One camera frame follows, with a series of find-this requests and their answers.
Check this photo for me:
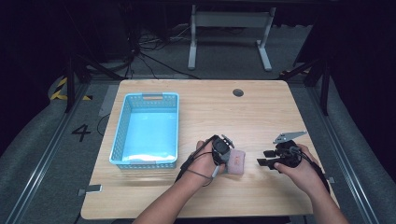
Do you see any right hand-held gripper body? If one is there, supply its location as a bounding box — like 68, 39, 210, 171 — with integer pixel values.
272, 130, 309, 170

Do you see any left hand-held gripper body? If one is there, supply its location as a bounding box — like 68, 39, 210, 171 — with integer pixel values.
211, 133, 236, 166

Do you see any light blue plastic basket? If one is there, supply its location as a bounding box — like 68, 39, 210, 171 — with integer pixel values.
108, 91, 180, 170

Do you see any person's left hand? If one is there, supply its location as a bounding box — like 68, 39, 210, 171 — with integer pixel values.
186, 139, 227, 185

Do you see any person's right hand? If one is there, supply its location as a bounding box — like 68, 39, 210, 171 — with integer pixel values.
273, 143, 322, 191

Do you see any black metal stand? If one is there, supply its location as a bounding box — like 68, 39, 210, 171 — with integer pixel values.
64, 52, 125, 114
279, 55, 332, 117

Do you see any small silver clamp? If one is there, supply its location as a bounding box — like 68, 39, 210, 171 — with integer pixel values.
77, 184, 104, 197

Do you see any yellow and black floor tape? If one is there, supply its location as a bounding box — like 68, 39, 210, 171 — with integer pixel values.
49, 77, 93, 102

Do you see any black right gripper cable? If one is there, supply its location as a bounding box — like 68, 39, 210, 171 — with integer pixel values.
290, 146, 331, 193

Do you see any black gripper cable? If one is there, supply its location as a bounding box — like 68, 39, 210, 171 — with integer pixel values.
175, 133, 220, 189
290, 146, 331, 193

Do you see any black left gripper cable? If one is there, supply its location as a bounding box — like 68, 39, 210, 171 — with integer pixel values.
175, 133, 220, 189

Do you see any white metal table frame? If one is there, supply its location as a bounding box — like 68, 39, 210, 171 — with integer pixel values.
187, 4, 277, 72

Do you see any bundle of black floor cables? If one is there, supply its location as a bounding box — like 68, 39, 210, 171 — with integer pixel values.
122, 26, 200, 80

